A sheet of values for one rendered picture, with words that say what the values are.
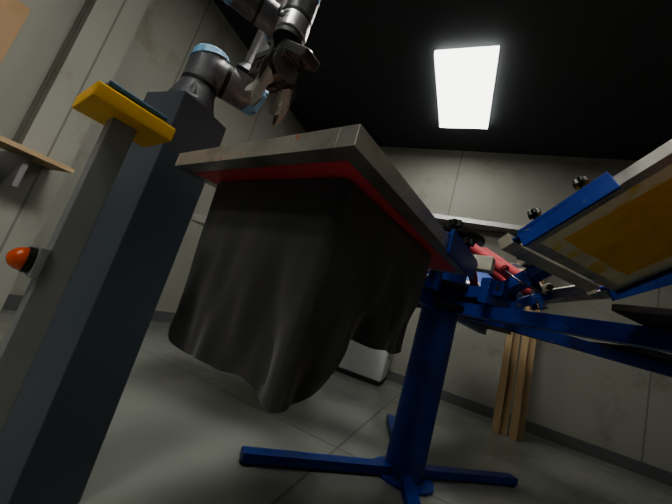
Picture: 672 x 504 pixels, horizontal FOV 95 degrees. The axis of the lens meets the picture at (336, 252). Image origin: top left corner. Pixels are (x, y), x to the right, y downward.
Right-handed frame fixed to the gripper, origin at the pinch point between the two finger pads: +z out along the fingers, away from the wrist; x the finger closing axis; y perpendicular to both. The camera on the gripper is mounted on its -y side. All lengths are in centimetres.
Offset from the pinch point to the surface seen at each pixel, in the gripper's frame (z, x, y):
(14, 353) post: 58, 20, 10
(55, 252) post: 41.2, 20.8, 9.9
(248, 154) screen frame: 12.5, 2.4, -3.0
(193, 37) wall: -191, -66, 291
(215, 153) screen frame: 11.3, 2.2, 10.2
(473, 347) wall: 35, -407, 30
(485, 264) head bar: 7, -79, -33
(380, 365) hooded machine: 86, -314, 104
